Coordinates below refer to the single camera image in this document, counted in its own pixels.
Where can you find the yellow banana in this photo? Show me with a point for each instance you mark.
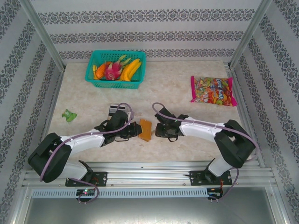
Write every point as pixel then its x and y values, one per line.
pixel 136 71
pixel 129 70

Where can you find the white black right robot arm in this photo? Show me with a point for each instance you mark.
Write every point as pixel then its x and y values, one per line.
pixel 201 130

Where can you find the small circuit board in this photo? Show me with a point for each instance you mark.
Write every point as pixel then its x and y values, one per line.
pixel 215 193
pixel 85 192

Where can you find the orange leather card holder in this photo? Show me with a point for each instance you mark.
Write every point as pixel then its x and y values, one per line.
pixel 145 130

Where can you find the small yellow fruit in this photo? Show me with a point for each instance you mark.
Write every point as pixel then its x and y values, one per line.
pixel 94 71

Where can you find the aluminium frame post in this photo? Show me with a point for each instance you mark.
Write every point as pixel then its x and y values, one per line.
pixel 250 35
pixel 44 37

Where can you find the orange fruit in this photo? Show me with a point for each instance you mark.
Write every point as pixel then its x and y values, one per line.
pixel 101 71

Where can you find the beige card stack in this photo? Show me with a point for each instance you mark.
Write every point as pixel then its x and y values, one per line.
pixel 110 115

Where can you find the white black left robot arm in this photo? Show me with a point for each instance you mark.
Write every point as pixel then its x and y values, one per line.
pixel 84 140

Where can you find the pink dragon fruit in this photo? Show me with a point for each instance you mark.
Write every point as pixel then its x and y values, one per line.
pixel 112 70

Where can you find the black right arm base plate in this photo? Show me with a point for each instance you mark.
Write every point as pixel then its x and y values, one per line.
pixel 196 178

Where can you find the teal plastic basket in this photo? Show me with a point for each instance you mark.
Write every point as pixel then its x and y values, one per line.
pixel 114 84

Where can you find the grey metal sheet panel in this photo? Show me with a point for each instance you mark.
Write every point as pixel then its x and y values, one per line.
pixel 149 211

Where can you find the clear acrylic card box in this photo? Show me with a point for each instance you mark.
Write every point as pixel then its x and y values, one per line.
pixel 112 110

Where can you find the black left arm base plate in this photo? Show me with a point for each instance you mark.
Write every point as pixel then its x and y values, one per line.
pixel 100 178

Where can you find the aluminium side rail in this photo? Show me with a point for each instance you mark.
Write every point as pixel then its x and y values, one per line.
pixel 47 121
pixel 247 121

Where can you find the black card stack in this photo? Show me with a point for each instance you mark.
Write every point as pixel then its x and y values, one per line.
pixel 115 107

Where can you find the pink fruit candy bag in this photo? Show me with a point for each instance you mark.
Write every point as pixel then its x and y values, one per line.
pixel 212 91

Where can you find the small green toy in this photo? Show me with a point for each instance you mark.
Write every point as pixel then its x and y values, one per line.
pixel 69 115

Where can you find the aluminium mounting rail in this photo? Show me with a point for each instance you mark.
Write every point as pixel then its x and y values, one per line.
pixel 144 173

